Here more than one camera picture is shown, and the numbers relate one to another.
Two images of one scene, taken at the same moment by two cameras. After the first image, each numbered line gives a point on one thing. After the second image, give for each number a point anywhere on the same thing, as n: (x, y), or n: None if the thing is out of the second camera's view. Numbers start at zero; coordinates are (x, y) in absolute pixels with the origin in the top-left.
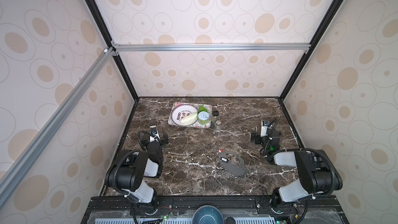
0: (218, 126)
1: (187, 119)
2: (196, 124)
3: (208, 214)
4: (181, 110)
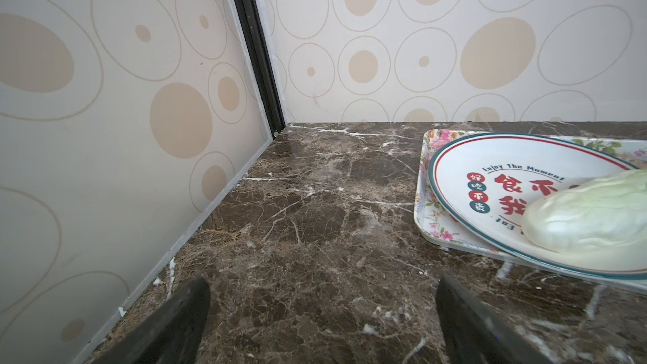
0: None
1: (603, 215)
2: (435, 229)
3: None
4: (489, 183)
